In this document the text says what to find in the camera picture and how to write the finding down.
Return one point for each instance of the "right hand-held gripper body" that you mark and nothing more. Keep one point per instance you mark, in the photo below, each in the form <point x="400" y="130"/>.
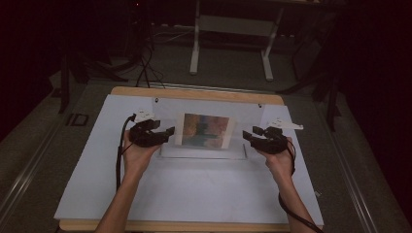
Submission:
<point x="275" y="140"/>

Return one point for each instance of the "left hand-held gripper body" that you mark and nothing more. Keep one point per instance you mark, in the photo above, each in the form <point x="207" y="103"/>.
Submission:
<point x="141" y="134"/>

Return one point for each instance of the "printed picture card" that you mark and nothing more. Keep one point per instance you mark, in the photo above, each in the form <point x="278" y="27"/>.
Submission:
<point x="204" y="130"/>

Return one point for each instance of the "clear acrylic photo frame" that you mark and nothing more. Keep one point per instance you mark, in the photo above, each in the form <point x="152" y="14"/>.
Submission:
<point x="207" y="106"/>

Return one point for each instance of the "person's left hand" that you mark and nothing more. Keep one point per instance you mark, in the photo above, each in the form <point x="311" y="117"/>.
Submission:
<point x="139" y="158"/>

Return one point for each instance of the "person's right hand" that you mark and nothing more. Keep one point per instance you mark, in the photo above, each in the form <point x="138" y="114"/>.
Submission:
<point x="280" y="165"/>

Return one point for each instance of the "wooden table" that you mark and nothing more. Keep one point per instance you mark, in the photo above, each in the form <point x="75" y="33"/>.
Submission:
<point x="194" y="93"/>

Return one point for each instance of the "metal floor strip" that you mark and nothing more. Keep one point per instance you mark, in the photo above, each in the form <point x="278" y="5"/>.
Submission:
<point x="210" y="87"/>

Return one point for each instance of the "pale blue table mat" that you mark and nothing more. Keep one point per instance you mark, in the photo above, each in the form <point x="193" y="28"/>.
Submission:
<point x="200" y="191"/>

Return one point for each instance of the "black metal stand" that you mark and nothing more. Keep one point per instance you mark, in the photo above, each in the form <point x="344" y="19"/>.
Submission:
<point x="330" y="103"/>
<point x="64" y="84"/>

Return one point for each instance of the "small grey clip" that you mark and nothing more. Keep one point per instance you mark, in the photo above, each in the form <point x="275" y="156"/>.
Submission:
<point x="317" y="193"/>

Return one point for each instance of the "black rectangular floor bracket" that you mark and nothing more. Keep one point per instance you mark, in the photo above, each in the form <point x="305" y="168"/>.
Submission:
<point x="77" y="119"/>

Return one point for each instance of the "white metal desk frame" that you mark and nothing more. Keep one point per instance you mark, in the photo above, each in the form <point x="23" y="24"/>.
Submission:
<point x="194" y="51"/>

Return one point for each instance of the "metal floor rail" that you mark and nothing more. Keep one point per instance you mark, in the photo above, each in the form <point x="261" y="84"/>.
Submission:
<point x="22" y="181"/>
<point x="353" y="181"/>

